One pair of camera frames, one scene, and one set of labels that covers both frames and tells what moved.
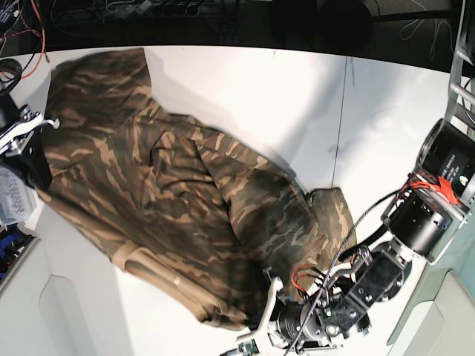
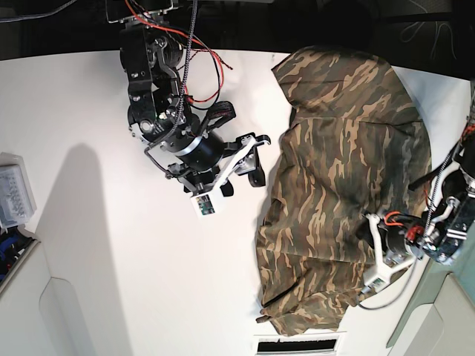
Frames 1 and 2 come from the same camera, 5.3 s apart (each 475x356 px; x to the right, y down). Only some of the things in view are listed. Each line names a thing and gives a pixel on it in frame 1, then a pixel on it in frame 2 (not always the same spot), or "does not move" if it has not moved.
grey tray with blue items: x=15 y=242 does not move
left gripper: x=15 y=139 → x=202 y=162
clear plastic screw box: x=18 y=199 does not move
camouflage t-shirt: x=191 y=211 → x=355 y=145
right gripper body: x=292 y=324 → x=392 y=252
